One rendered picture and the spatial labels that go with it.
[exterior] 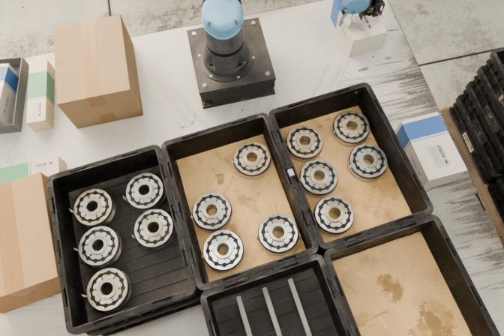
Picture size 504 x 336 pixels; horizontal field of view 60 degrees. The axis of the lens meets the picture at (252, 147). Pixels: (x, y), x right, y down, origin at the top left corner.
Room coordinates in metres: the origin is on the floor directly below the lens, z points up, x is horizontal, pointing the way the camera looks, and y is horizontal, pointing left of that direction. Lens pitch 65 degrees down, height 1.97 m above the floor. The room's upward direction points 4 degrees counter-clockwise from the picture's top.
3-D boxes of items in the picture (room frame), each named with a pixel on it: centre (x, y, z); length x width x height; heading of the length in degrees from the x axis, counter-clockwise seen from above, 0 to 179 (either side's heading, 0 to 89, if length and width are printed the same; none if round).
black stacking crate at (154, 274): (0.28, 0.34, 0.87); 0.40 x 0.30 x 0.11; 15
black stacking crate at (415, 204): (0.43, -0.24, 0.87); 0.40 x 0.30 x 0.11; 15
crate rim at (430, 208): (0.43, -0.24, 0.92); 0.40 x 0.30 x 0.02; 15
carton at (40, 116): (0.82, 0.69, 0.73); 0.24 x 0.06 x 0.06; 7
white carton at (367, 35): (1.02, -0.40, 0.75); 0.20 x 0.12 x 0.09; 13
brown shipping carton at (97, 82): (0.86, 0.49, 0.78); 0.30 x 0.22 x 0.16; 10
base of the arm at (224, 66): (0.87, 0.06, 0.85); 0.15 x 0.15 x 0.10
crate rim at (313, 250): (0.36, 0.05, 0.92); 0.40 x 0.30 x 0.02; 15
